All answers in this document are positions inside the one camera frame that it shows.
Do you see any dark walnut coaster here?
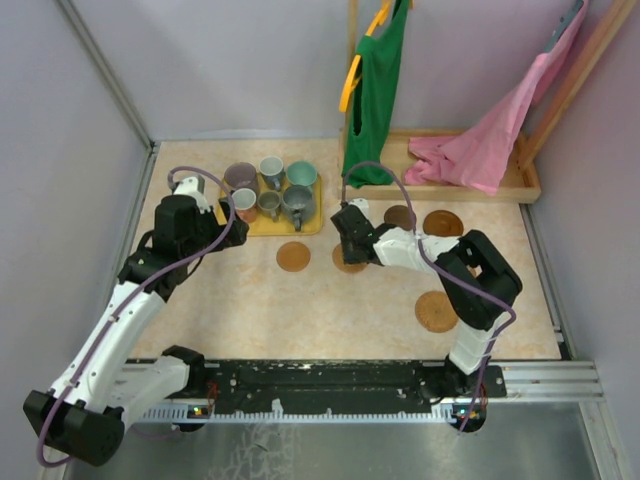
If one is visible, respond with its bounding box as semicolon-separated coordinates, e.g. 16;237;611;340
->
383;205;415;231

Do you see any light wooden coaster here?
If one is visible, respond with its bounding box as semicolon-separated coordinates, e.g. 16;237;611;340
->
276;241;311;273

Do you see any large brown wooden coaster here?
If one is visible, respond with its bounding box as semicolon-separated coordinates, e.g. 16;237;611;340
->
423;210;464;237

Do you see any large woven rattan coaster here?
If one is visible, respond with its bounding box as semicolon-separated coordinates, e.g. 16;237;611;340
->
414;291;458;333

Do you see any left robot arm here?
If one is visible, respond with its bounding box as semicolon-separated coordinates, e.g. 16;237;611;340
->
23;166;248;468

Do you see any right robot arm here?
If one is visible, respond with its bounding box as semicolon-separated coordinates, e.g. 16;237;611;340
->
331;199;523;396

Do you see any dark speckled grey mug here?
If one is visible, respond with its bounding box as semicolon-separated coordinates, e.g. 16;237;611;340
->
281;185;316;232

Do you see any pink mug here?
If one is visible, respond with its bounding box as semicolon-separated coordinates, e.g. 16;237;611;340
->
231;188;258;224

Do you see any yellow tray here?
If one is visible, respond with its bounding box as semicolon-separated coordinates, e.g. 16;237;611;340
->
223;172;323;237

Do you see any purple mug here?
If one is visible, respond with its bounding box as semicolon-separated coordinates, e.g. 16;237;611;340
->
224;162;260;195

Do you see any teal mug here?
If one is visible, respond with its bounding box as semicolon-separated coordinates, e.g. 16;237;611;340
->
286;160;318;188

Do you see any small olive mug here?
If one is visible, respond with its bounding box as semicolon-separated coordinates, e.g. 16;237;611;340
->
257;191;281;222

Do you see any grey-white mug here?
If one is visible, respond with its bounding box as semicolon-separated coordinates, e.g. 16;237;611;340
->
258;156;285;192

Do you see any pink shirt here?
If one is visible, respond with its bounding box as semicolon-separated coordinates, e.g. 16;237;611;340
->
404;1;589;196

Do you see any yellow hanger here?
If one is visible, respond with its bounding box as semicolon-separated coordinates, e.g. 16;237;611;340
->
339;1;415;113

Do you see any wooden rack base tray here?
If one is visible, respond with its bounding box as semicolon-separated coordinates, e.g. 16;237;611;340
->
336;127;542;205

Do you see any green shirt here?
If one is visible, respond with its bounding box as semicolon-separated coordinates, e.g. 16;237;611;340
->
342;1;411;188

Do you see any grey hanger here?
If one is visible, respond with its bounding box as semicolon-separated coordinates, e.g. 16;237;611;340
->
543;0;584;53

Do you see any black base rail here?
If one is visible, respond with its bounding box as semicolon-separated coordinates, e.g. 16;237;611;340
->
124;357;507;416

